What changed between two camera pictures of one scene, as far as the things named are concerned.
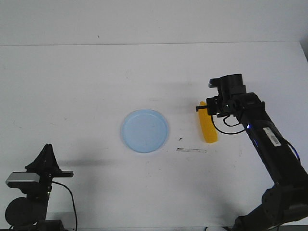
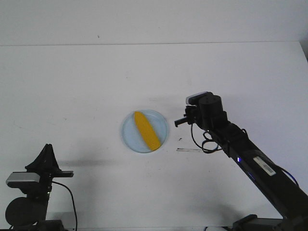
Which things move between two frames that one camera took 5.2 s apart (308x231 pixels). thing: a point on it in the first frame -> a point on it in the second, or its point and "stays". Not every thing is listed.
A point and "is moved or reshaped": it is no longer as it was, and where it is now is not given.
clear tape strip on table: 187,149 stays
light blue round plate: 145,131 stays
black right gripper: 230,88 -> 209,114
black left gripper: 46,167 stays
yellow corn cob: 209,132 is moved or reshaped
